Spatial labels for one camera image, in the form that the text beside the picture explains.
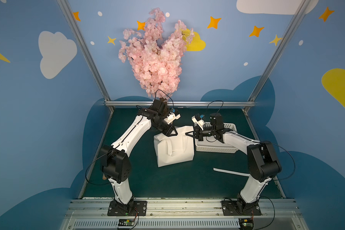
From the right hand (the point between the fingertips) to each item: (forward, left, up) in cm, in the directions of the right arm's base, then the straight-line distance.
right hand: (188, 132), depth 85 cm
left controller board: (-45, +30, -18) cm, 57 cm away
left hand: (-1, +8, +3) cm, 9 cm away
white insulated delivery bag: (-10, +7, -4) cm, 13 cm away
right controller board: (-42, -32, -20) cm, 56 cm away
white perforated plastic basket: (-3, -15, -7) cm, 17 cm away
